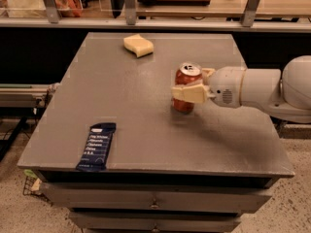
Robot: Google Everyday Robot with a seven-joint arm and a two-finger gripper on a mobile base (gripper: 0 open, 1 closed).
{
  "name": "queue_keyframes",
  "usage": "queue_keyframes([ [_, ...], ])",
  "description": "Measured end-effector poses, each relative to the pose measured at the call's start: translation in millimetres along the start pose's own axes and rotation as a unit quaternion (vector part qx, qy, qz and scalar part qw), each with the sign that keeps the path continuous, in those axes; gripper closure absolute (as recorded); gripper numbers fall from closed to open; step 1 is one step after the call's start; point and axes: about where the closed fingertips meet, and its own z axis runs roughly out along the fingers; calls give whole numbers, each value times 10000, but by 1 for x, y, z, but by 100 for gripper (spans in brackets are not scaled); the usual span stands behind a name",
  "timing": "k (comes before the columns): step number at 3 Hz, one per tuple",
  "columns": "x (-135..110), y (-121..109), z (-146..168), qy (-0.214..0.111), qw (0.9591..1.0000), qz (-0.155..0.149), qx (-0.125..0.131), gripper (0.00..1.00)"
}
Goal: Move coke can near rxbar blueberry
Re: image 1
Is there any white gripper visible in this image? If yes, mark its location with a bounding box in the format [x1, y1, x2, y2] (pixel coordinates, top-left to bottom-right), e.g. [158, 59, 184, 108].
[171, 67, 246, 108]

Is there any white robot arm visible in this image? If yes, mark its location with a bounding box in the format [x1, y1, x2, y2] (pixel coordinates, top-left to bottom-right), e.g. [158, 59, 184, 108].
[171, 55, 311, 123]

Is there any blue rxbar blueberry bar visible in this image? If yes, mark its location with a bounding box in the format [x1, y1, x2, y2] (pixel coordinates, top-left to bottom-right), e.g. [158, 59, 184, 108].
[76, 122, 117, 172]

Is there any grey drawer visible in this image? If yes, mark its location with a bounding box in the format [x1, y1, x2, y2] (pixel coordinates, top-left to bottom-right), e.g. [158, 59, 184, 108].
[40, 183, 271, 214]
[69, 212, 240, 233]

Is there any grey lower drawer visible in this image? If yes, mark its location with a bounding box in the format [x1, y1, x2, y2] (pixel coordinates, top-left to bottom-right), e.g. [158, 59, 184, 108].
[69, 212, 240, 233]

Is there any metal shelf rail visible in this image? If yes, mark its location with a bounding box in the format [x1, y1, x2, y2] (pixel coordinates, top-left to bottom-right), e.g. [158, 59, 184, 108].
[0, 17, 311, 33]

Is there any red coke can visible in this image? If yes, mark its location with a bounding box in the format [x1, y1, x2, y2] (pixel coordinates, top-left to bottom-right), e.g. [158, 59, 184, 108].
[172, 62, 202, 114]

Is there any yellow sponge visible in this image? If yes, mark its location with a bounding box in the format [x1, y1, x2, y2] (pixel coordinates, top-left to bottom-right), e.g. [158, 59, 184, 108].
[123, 34, 154, 58]

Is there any grey upper drawer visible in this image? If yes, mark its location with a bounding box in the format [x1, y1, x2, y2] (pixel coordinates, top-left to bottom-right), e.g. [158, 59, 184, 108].
[40, 183, 271, 214]

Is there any wire basket on floor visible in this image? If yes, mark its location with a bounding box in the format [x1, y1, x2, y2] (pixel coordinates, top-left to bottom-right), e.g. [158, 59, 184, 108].
[22, 176, 48, 201]

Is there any orange snack bag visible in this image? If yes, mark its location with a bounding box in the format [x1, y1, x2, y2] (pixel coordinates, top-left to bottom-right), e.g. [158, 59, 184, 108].
[54, 0, 82, 17]

